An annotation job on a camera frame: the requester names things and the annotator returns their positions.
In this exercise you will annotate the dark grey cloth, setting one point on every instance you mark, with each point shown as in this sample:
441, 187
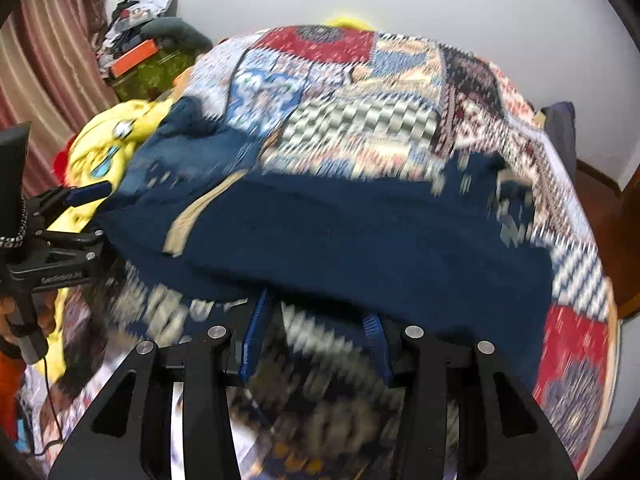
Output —
175, 32

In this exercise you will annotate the pile of clothes and bags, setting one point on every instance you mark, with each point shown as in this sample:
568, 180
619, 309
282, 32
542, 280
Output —
125, 25

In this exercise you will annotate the green patterned cloth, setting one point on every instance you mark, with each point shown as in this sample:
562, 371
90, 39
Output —
155, 75

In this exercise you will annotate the person's left hand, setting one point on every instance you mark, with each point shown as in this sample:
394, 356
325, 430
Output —
46, 317

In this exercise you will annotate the striped brown curtain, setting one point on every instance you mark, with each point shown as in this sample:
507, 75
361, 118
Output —
45, 60

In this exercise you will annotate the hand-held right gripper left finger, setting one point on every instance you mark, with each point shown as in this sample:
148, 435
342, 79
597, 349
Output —
255, 332

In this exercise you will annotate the yellow plush toy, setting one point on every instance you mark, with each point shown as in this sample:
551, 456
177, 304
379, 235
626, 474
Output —
350, 20

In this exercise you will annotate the patchwork printed blanket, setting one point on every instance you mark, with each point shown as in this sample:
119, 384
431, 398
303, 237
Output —
400, 90

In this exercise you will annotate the orange plush toy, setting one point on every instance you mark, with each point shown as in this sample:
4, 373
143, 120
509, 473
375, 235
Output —
183, 80

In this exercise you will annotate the red cloth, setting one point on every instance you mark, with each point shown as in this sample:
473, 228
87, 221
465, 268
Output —
60, 162

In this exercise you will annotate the yellow cartoon garment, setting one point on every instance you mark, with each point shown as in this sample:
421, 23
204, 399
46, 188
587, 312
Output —
107, 150

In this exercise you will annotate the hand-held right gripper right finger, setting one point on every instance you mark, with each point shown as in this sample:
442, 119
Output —
376, 342

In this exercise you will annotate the navy patterned hooded jacket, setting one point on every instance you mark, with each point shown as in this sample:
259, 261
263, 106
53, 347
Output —
350, 240

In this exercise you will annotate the dark blue pillow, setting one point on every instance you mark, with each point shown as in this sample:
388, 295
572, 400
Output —
560, 135

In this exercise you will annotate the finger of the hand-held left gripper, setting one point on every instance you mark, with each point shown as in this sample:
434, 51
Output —
75, 242
87, 194

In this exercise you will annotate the orange box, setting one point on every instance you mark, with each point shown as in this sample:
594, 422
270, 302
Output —
135, 57

